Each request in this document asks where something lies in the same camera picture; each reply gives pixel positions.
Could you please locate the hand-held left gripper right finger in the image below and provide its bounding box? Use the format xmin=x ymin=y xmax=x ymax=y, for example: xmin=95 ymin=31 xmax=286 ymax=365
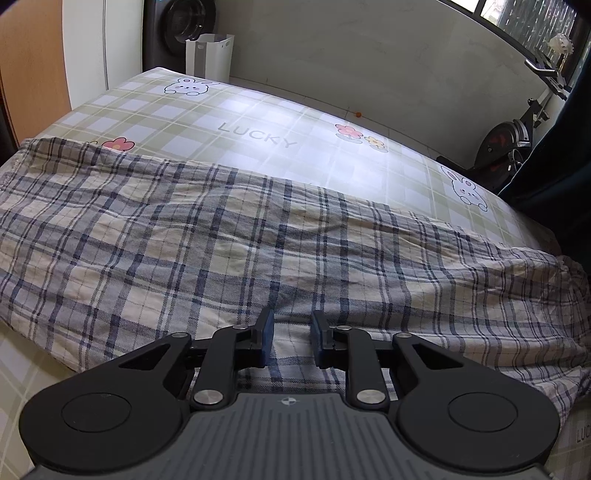
xmin=311 ymin=311 xmax=468 ymax=412

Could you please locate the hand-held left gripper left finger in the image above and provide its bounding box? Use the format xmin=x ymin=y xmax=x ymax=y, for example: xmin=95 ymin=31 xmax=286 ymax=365
xmin=117 ymin=307 xmax=276 ymax=412

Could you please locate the checked printed bed sheet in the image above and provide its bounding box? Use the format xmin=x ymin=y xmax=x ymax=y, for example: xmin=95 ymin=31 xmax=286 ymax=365
xmin=0 ymin=67 xmax=591 ymax=480

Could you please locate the black exercise bike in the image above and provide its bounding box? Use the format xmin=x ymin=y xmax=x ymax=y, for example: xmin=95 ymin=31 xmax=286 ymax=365
xmin=436 ymin=46 xmax=573 ymax=195

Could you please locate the white laundry basket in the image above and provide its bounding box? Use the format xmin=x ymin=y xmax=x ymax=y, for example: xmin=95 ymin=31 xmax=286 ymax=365
xmin=185 ymin=34 xmax=235 ymax=84

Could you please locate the grey washing machine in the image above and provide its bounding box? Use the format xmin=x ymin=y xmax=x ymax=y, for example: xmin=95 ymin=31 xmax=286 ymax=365
xmin=143 ymin=0 xmax=218 ymax=79

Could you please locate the black framed window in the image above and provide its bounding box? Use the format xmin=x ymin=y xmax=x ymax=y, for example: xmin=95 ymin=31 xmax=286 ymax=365
xmin=443 ymin=0 xmax=583 ymax=62

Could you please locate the wooden wall panel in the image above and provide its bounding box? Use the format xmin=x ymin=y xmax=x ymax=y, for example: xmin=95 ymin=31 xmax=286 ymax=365
xmin=0 ymin=0 xmax=73 ymax=145

